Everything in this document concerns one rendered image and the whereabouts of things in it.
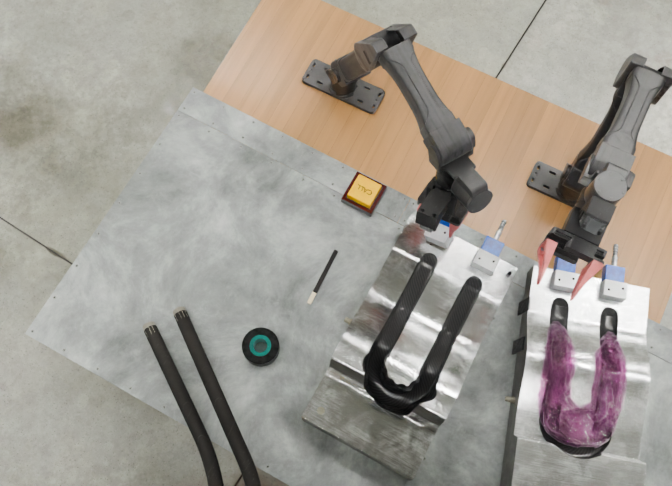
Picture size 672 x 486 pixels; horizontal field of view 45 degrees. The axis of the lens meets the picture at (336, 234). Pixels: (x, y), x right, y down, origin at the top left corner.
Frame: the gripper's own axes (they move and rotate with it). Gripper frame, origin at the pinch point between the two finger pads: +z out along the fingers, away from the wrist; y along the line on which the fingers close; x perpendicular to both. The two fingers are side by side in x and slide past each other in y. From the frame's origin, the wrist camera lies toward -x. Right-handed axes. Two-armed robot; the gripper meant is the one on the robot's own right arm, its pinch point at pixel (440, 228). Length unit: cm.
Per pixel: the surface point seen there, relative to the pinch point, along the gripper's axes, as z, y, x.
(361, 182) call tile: 3.9, -22.7, 7.1
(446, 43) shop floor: 47, -48, 125
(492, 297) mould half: 9.8, 15.4, -3.7
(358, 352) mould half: 10.7, -3.0, -30.0
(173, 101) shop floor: 57, -122, 56
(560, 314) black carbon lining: 14.4, 29.4, 3.2
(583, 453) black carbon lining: 24, 45, -20
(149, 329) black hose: 18, -47, -44
